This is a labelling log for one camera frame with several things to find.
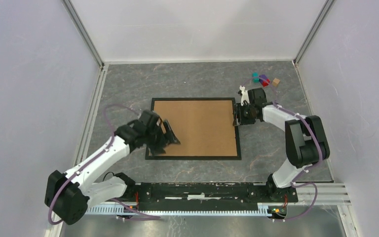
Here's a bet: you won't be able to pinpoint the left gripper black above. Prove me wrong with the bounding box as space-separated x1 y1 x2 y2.
145 119 180 156

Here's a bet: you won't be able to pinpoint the brown backing board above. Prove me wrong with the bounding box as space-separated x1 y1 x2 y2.
149 100 238 158

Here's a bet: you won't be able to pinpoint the black picture frame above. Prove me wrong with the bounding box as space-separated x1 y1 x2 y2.
145 97 242 161

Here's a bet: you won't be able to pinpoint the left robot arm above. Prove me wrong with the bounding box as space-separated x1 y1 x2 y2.
44 110 180 225

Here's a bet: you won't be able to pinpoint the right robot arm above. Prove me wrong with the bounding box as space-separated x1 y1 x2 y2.
233 86 330 201

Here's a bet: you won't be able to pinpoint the red cube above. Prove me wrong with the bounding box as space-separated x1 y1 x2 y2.
261 80 269 87

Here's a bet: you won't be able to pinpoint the teal cube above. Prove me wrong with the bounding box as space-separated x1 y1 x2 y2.
252 72 260 83

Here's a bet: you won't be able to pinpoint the purple cube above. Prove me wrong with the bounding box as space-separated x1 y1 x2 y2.
259 75 270 83

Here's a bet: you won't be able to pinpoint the tan wooden cube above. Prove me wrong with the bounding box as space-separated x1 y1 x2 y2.
272 78 280 87

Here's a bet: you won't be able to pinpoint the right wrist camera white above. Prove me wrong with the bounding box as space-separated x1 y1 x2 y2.
238 85 250 106

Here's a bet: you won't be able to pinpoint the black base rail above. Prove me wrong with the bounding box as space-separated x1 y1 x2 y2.
117 182 299 211

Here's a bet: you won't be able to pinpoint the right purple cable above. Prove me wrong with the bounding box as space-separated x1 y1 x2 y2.
241 77 324 222

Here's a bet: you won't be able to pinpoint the purple cable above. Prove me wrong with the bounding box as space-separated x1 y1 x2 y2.
47 104 161 226
241 77 324 222

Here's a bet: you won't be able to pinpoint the aluminium frame rails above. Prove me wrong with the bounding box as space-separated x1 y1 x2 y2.
44 0 359 237

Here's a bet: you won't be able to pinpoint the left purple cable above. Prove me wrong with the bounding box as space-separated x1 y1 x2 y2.
47 104 161 226

